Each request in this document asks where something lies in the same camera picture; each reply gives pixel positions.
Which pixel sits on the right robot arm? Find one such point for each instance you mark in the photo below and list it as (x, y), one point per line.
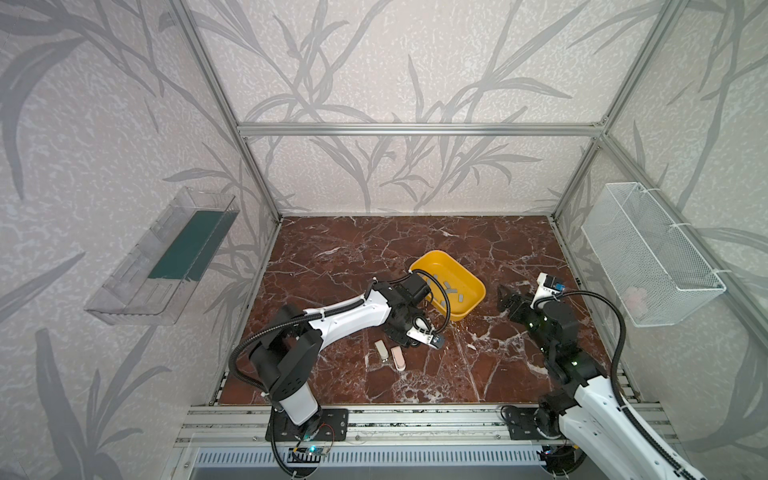
(587, 417)

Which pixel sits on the staple strips in tray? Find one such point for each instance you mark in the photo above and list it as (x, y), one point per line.
(457, 292)

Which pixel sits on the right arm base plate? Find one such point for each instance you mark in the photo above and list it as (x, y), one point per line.
(530, 423)

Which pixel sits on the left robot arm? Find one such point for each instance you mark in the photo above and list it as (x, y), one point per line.
(279, 359)

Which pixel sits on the clear plastic wall shelf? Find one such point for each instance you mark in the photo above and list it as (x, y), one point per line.
(153, 284)

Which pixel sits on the green circuit board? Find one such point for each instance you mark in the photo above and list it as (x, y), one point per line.
(311, 454)

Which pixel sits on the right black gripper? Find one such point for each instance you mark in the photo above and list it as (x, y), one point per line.
(516, 301)

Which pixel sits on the white wire basket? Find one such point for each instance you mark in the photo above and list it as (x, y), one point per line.
(660, 277)

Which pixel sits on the yellow plastic tray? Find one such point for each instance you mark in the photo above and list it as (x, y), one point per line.
(441, 266)

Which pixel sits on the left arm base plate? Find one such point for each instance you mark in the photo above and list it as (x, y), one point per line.
(328, 424)

